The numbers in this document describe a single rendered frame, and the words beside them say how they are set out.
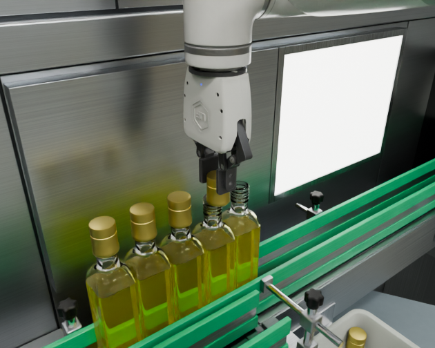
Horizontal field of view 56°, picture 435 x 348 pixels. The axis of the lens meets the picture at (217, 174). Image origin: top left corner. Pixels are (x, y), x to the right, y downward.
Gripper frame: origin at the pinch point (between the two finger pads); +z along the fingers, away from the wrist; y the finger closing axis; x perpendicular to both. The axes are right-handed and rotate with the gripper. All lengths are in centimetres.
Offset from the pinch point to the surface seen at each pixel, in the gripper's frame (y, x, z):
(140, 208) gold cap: -1.9, -11.6, 2.6
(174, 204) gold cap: -0.7, -7.0, 3.0
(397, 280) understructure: -12, 93, 78
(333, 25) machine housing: -14.6, 40.5, -16.0
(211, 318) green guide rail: 4.4, -4.3, 22.3
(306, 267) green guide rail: 2.1, 20.4, 25.8
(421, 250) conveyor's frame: 4, 65, 41
